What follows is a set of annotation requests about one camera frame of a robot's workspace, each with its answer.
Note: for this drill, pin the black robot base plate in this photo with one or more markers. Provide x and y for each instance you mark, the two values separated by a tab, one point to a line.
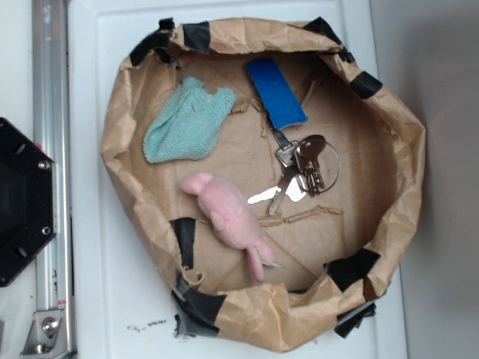
27	205

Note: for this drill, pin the brown paper bin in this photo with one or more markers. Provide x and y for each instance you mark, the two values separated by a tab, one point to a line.
336	251

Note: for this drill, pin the white tray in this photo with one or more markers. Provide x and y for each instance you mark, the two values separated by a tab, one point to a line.
123	307

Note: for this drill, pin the blue rectangular sponge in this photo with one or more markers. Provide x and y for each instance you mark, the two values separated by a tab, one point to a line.
277	96

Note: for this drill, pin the pink plush toy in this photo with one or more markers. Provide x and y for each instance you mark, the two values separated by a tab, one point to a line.
234	223

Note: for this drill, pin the silver key bunch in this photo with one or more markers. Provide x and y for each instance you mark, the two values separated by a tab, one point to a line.
311	166

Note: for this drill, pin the metal corner bracket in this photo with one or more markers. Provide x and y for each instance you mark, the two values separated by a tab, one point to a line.
47	337

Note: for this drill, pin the light blue terry cloth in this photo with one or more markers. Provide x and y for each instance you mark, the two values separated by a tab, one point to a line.
187	126

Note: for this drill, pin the aluminium frame rail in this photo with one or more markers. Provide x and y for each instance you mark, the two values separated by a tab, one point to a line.
54	264

